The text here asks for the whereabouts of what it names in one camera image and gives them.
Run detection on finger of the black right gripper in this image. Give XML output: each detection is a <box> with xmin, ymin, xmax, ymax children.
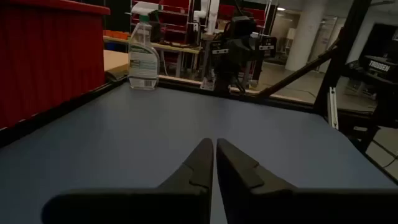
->
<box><xmin>210</xmin><ymin>39</ymin><xmax>230</xmax><ymax>63</ymax></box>
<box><xmin>258</xmin><ymin>35</ymin><xmax>278</xmax><ymax>60</ymax></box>

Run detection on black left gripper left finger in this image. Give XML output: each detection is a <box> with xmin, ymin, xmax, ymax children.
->
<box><xmin>41</xmin><ymin>138</ymin><xmax>215</xmax><ymax>224</ymax></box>

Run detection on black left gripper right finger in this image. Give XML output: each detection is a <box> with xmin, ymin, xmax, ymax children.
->
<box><xmin>216</xmin><ymin>138</ymin><xmax>398</xmax><ymax>224</ymax></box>

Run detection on red plastic laundry basket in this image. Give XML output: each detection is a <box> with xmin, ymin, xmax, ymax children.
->
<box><xmin>0</xmin><ymin>0</ymin><xmax>111</xmax><ymax>130</ymax></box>

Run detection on white tubular machine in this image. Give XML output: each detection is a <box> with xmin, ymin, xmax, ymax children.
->
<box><xmin>193</xmin><ymin>0</ymin><xmax>221</xmax><ymax>34</ymax></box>

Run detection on clear plastic spray bottle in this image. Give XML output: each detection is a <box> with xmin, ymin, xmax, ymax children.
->
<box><xmin>126</xmin><ymin>1</ymin><xmax>163</xmax><ymax>91</ymax></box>

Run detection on blue table mat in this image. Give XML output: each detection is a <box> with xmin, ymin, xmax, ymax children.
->
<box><xmin>0</xmin><ymin>81</ymin><xmax>398</xmax><ymax>224</ymax></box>

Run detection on orange storage bins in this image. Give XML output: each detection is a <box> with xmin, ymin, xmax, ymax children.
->
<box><xmin>103</xmin><ymin>29</ymin><xmax>130</xmax><ymax>40</ymax></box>

